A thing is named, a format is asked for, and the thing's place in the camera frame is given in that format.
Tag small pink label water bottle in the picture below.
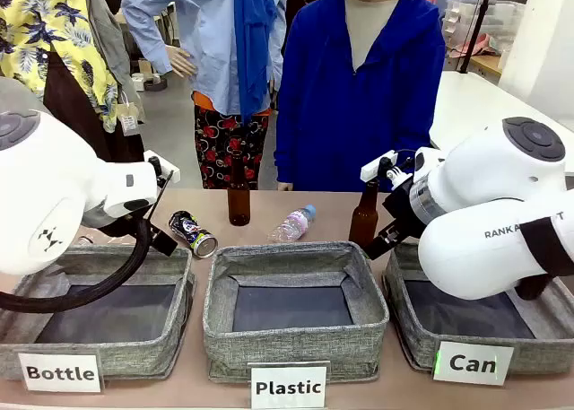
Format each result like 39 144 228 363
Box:
266 204 317 244

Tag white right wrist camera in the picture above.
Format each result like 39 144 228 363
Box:
361 149 399 181

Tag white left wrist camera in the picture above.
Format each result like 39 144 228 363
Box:
143 149 181 183

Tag paper price tag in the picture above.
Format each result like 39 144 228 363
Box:
116 102 143 137

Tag white Plastic sign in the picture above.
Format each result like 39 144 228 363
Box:
248 362 331 410

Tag white Can sign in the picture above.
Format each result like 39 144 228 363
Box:
431 340 516 387

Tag red floral black trousers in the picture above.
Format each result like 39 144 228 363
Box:
193 103 271 191

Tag grey basket labelled Plastic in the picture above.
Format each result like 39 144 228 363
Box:
202 240 391 384

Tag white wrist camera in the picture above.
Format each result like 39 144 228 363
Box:
143 149 181 183
361 149 399 181

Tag crushed dark blue can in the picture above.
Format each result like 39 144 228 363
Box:
168 210 220 260

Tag person in blue hoodie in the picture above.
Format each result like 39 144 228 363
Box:
274 0 448 194

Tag yellow floral shirt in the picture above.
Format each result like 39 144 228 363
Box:
0 0 120 135

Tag wooden desk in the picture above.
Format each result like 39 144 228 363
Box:
465 54 504 86

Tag white Bottle sign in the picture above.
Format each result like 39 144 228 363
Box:
17 351 104 395

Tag light blue mannequin shirt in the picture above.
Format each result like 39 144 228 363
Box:
120 0 289 118

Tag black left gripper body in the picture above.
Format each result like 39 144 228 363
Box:
83 202 152 249

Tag white side table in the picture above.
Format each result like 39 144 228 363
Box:
428 70 574 153

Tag brown glass bottle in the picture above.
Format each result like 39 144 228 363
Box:
226 151 252 227
348 179 381 250

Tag grey basket labelled Bottle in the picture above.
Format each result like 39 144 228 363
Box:
0 243 196 381

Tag black stand pole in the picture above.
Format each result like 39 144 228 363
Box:
458 0 500 74

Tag blue scarf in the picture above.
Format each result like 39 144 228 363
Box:
231 0 278 125

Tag clear plastic storage box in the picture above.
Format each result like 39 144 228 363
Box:
442 0 526 55

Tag pink cloth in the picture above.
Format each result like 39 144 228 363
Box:
448 32 500 60

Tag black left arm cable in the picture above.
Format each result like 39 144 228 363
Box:
0 216 152 313

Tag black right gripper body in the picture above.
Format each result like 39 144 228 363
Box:
380 176 428 249

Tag beige mannequin hand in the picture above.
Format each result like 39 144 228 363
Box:
163 44 199 80

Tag grey cardigan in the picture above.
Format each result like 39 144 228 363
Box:
80 0 147 125

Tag grey basket labelled Can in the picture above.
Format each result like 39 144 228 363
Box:
381 241 574 377

